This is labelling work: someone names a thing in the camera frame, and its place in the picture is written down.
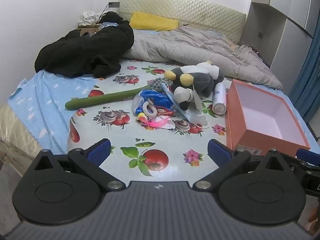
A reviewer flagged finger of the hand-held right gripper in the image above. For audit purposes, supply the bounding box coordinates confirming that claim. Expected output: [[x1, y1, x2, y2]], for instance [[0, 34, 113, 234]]
[[290, 148, 320, 174]]

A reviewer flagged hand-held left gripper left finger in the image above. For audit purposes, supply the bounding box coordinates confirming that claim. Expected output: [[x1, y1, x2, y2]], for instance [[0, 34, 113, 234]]
[[34, 138, 125, 192]]

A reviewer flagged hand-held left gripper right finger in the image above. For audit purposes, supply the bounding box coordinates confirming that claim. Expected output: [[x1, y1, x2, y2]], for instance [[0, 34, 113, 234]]
[[194, 139, 285, 190]]

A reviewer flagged orange cardboard box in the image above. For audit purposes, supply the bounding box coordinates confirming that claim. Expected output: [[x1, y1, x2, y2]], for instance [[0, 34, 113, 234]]
[[225, 78, 311, 155]]

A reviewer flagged white paper towel roll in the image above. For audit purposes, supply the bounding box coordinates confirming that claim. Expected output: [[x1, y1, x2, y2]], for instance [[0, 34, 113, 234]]
[[212, 82, 227, 115]]

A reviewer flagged pink fluffy string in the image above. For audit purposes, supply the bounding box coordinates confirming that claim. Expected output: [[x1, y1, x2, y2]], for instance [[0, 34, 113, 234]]
[[137, 116, 173, 130]]

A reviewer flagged grey hair tie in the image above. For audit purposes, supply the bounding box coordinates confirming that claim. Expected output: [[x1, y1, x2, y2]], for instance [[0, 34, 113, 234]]
[[142, 100, 158, 117]]

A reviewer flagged clear package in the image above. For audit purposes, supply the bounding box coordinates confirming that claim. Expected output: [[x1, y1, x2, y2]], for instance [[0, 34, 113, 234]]
[[161, 82, 203, 120]]

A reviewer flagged red snack packet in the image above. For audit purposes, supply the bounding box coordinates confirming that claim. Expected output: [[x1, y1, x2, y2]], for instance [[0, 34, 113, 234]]
[[156, 107, 175, 117]]

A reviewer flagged blue plastic bag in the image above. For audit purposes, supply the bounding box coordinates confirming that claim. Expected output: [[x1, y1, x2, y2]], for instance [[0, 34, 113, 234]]
[[132, 89, 177, 117]]

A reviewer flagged person's right hand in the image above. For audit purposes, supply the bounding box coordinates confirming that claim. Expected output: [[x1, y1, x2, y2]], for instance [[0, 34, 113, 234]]
[[308, 200, 320, 233]]

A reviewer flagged fruit printed plastic mat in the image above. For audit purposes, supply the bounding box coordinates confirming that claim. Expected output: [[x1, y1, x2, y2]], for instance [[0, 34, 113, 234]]
[[67, 57, 234, 178]]

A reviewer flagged white crumpled tissue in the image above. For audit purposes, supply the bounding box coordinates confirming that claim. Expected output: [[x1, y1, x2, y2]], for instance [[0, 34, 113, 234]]
[[189, 114, 209, 129]]

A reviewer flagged green toothbrush plush toy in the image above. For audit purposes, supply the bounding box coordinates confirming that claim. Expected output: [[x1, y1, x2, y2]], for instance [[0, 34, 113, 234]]
[[64, 77, 173, 111]]

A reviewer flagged blue curtain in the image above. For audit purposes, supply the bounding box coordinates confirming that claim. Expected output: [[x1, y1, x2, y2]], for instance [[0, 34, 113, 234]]
[[289, 27, 320, 130]]

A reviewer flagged grey white penguin plush toy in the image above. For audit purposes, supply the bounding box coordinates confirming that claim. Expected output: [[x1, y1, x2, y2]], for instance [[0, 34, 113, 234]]
[[164, 60, 225, 111]]

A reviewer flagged black clothes pile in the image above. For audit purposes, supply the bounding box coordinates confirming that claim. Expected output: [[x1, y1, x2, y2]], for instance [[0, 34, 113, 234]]
[[34, 11, 135, 78]]

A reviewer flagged grey quilt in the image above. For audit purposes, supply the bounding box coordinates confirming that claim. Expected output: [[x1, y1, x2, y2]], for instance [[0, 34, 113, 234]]
[[122, 26, 284, 90]]

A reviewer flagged wooden nightstand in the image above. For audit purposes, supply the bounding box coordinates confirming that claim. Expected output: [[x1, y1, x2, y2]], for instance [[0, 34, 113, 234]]
[[77, 24, 103, 36]]

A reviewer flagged grey white wardrobe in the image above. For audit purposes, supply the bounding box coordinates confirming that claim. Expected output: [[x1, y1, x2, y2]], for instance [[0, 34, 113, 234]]
[[240, 0, 320, 98]]

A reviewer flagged plastic water bottle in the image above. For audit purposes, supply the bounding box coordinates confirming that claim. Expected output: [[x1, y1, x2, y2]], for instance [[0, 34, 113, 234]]
[[96, 22, 120, 29]]

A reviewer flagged white cloth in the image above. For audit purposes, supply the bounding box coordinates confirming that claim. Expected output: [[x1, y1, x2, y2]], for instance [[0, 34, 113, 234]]
[[78, 10, 104, 26]]

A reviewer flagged yellow pillow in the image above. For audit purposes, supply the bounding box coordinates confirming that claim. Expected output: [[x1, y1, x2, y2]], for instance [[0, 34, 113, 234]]
[[129, 12, 180, 32]]

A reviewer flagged cream padded headboard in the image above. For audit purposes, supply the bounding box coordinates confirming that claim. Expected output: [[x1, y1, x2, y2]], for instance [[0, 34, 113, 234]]
[[118, 0, 247, 44]]

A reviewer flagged black cable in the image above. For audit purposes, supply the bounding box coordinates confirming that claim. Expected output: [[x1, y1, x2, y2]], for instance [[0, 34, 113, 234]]
[[94, 4, 110, 34]]

